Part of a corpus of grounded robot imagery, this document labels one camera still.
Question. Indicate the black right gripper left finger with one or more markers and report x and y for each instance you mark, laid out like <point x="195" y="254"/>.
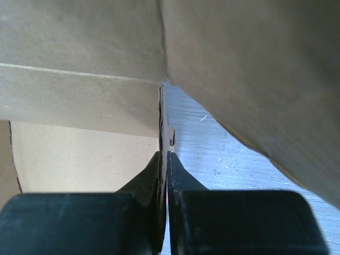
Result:
<point x="127" y="221"/>

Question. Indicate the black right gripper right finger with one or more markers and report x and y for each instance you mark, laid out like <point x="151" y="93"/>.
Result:
<point x="203" y="221"/>

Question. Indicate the cardboard box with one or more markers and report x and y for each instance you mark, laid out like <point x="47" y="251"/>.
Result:
<point x="83" y="89"/>

